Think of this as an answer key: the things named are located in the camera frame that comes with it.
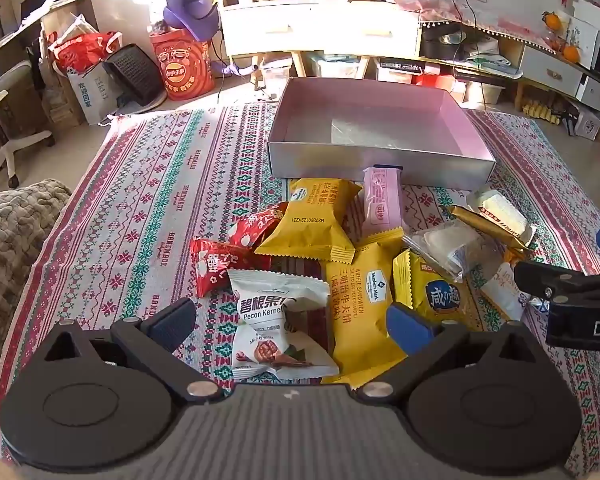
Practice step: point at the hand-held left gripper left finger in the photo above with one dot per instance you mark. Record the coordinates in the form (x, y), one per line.
(175, 322)

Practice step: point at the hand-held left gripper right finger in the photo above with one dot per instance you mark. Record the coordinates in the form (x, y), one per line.
(410, 322)

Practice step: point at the yellow packet with blue label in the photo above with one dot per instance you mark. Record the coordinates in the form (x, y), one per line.
(430, 290)

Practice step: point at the long yellow snack packet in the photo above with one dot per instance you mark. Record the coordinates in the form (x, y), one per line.
(365, 310)

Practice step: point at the clear plastic snack packet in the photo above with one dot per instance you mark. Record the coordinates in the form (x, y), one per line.
(450, 250)

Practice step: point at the white wafer packet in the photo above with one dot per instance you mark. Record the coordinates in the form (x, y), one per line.
(500, 210)

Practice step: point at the white pecan snack packet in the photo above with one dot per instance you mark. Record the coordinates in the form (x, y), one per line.
(265, 295)

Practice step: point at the gold stick packet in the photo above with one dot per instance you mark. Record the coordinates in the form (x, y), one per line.
(480, 222)

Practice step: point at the pink snack packet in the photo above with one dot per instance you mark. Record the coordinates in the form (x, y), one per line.
(382, 200)

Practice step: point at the yellow waffle snack packet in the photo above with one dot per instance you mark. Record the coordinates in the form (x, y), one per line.
(305, 225)

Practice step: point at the pink-lined silver cardboard box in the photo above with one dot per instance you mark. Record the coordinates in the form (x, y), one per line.
(330, 165)

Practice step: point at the red snack packet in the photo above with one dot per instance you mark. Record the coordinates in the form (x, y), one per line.
(215, 265)
(252, 227)

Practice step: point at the patterned woven blanket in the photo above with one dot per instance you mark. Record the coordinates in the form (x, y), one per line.
(155, 185)

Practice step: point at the row of small yellow bottles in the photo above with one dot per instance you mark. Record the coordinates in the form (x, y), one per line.
(535, 109)

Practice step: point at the white low cabinet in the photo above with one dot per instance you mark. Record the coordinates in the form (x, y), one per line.
(550, 70)

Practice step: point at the grey knitted cushion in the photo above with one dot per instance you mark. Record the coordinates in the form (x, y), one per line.
(15, 230)

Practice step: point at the orange fruit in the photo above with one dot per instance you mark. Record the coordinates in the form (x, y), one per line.
(552, 20)
(571, 53)

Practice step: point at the white shopping bag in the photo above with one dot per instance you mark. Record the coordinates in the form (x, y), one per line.
(92, 95)

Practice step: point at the white office chair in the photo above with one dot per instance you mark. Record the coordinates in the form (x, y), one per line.
(10, 145)

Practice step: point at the black perforated basket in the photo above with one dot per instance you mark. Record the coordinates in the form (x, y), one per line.
(135, 75)

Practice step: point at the black cooking pot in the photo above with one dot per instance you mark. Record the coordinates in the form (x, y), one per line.
(445, 42)

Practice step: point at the red chip bucket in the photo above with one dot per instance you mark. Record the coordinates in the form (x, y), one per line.
(182, 65)

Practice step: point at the pink fringed cloth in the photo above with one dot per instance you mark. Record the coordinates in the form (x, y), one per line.
(455, 10)

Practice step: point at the red shopping bag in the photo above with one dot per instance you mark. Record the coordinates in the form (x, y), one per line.
(80, 52)

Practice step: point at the white shelf unit with drawers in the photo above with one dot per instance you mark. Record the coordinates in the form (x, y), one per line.
(280, 25)

